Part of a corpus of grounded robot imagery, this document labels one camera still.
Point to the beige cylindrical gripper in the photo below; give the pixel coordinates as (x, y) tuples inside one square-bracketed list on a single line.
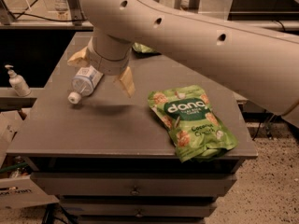
[(105, 64)]

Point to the blue labelled plastic bottle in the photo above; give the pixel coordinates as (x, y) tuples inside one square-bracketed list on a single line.
[(84, 83)]

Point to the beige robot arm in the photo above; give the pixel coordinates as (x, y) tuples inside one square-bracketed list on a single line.
[(257, 63)]

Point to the white pump dispenser bottle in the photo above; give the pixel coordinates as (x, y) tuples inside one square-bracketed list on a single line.
[(17, 82)]

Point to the small green snack bag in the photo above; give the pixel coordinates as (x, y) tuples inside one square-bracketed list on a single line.
[(140, 48)]

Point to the grey drawer cabinet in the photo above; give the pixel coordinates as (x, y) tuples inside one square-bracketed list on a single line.
[(109, 160)]

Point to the large green Dang snack bag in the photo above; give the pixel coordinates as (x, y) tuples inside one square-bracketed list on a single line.
[(197, 133)]

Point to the white cardboard box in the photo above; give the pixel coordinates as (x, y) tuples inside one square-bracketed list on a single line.
[(17, 190)]

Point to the grey metal railing frame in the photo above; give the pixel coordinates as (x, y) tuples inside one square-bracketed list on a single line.
[(282, 15)]

